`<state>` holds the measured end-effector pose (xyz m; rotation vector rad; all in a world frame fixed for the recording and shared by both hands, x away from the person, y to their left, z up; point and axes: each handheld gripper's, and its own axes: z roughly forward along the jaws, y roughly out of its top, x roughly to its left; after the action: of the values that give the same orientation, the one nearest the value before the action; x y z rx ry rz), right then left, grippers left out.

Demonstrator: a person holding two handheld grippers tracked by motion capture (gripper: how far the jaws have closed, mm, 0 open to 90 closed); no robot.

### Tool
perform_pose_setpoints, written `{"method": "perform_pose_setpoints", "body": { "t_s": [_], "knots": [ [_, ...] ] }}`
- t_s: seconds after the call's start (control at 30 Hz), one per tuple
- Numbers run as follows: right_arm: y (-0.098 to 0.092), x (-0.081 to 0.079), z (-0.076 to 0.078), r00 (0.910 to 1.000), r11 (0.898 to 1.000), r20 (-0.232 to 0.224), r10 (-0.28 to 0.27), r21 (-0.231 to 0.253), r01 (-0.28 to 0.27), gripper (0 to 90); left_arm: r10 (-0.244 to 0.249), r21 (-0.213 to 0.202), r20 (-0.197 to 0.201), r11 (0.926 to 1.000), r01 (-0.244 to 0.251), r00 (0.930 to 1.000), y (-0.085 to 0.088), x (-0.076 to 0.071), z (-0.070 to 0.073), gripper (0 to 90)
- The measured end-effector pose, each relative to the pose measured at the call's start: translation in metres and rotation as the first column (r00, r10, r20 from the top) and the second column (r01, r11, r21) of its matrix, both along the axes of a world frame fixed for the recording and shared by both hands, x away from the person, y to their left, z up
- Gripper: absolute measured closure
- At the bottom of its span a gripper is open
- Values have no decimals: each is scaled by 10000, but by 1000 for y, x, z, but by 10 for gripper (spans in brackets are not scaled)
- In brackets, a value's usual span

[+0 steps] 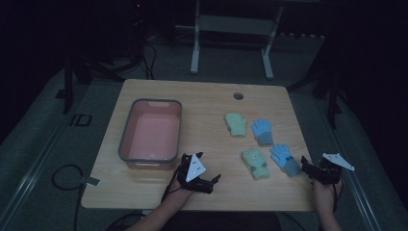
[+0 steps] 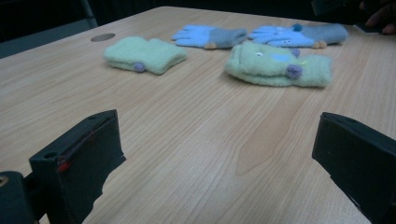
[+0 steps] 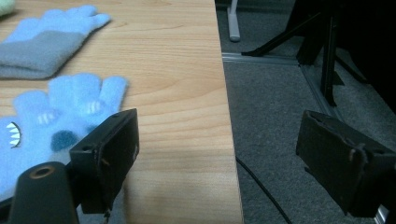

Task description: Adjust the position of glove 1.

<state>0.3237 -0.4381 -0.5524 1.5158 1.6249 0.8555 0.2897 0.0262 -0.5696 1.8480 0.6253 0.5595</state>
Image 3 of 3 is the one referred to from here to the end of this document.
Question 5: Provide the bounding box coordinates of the black tripod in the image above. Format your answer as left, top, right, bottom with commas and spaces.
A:
241, 0, 370, 107

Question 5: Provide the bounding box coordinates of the green glove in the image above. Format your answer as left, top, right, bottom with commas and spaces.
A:
0, 0, 16, 17

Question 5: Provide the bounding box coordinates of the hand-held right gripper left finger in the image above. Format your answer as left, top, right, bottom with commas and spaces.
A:
69, 107, 140, 216

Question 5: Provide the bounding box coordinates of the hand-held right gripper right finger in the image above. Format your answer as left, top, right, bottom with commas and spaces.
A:
295, 110, 396, 218

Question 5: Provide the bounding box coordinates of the black floor cable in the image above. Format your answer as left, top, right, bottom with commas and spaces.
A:
235, 156, 293, 224

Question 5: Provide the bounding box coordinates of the blue glove with grey cuff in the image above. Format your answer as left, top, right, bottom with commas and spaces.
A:
0, 73, 129, 202
0, 4, 112, 80

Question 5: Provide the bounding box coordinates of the white metal stand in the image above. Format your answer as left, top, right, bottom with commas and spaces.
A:
227, 0, 242, 43

